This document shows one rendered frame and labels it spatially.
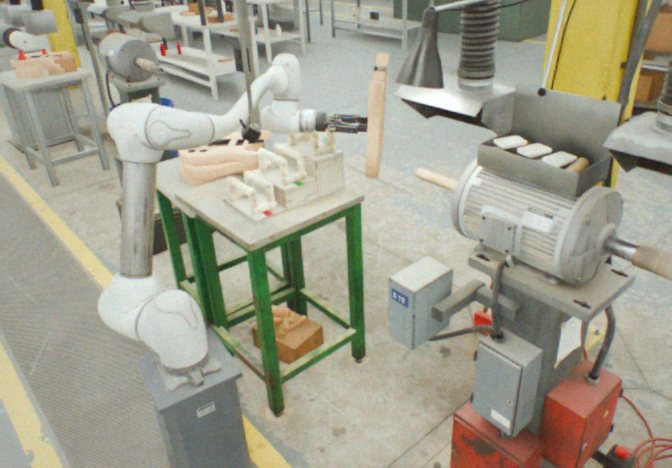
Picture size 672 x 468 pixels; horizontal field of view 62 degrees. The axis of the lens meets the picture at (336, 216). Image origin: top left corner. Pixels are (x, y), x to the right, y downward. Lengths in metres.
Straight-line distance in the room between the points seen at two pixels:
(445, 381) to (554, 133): 1.58
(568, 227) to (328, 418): 1.60
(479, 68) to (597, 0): 0.84
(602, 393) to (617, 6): 1.33
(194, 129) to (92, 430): 1.64
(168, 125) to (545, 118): 1.03
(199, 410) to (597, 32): 1.93
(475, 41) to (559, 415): 1.04
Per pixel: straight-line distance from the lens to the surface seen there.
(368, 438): 2.59
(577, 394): 1.75
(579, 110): 1.53
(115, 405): 2.97
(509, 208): 1.49
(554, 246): 1.45
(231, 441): 2.10
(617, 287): 1.60
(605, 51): 2.38
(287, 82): 2.09
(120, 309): 1.93
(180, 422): 1.94
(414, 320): 1.53
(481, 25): 1.61
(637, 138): 1.36
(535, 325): 1.62
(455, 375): 2.87
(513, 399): 1.67
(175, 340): 1.81
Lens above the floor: 1.99
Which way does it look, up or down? 28 degrees down
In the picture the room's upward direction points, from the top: 3 degrees counter-clockwise
